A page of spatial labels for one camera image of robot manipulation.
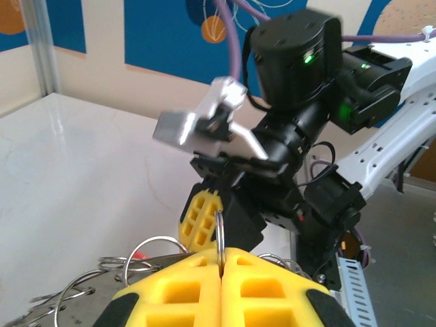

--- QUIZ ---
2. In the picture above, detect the aluminium frame post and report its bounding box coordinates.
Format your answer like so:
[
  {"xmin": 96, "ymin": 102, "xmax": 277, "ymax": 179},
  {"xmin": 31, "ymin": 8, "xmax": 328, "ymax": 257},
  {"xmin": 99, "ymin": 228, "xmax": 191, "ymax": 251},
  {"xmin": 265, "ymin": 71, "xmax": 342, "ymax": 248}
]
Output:
[{"xmin": 23, "ymin": 0, "xmax": 61, "ymax": 98}]

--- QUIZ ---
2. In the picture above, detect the silver metal key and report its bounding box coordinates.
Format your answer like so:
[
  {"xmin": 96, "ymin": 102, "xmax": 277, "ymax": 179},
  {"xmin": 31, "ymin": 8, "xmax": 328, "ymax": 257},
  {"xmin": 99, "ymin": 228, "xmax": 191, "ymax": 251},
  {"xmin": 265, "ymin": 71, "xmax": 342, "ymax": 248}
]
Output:
[{"xmin": 57, "ymin": 253, "xmax": 193, "ymax": 327}]

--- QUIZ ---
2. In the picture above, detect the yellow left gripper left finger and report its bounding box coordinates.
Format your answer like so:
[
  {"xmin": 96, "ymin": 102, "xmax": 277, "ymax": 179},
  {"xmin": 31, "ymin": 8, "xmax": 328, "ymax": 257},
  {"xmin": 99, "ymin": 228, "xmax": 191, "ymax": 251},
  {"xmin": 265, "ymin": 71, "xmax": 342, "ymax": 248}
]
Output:
[{"xmin": 91, "ymin": 247, "xmax": 223, "ymax": 327}]

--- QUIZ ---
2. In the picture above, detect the blue floral wall panel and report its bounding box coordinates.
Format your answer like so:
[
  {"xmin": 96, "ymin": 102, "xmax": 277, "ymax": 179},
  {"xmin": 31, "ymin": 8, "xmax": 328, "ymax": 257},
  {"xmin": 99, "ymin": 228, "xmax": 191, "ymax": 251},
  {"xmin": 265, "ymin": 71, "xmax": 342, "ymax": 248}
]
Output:
[
  {"xmin": 0, "ymin": 0, "xmax": 31, "ymax": 52},
  {"xmin": 46, "ymin": 0, "xmax": 87, "ymax": 55},
  {"xmin": 124, "ymin": 0, "xmax": 309, "ymax": 86}
]

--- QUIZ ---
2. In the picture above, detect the grey slotted cable duct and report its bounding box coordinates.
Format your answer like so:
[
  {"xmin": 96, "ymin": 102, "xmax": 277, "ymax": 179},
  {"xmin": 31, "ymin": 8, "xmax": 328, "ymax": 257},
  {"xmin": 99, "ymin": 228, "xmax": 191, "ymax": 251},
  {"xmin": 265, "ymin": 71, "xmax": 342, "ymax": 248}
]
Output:
[{"xmin": 335, "ymin": 257, "xmax": 379, "ymax": 327}]

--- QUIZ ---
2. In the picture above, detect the chain of metal keyrings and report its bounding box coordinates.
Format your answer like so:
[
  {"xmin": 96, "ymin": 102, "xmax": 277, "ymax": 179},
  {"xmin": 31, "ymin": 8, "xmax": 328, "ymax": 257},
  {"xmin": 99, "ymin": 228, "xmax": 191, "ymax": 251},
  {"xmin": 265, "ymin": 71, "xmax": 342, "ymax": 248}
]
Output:
[{"xmin": 10, "ymin": 210, "xmax": 307, "ymax": 327}]

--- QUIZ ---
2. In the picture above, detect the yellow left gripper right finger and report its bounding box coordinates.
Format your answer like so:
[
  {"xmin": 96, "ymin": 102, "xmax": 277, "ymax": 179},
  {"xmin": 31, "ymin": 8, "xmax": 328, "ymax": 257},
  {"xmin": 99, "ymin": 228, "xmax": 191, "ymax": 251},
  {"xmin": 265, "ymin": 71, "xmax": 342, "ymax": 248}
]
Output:
[{"xmin": 220, "ymin": 247, "xmax": 357, "ymax": 327}]

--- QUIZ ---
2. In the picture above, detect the thin black cable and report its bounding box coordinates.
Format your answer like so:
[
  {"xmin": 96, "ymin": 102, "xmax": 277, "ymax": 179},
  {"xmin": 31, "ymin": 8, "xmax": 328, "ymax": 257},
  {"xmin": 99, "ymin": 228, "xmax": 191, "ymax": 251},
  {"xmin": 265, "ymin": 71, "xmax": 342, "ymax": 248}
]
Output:
[{"xmin": 296, "ymin": 141, "xmax": 337, "ymax": 187}]

